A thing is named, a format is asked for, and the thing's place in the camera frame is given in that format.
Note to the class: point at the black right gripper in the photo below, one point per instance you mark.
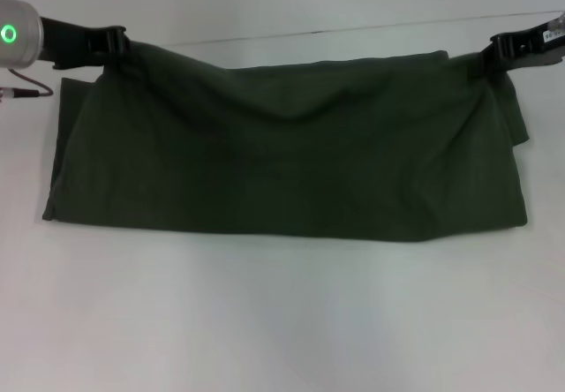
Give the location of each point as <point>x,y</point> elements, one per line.
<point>538,43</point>

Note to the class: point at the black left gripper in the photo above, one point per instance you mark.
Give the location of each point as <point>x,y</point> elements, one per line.
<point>70,43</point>

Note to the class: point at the dark green FREE t-shirt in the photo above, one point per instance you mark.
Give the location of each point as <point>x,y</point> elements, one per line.
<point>287,145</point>

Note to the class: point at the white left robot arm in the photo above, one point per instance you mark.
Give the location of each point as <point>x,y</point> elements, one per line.
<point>17,34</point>

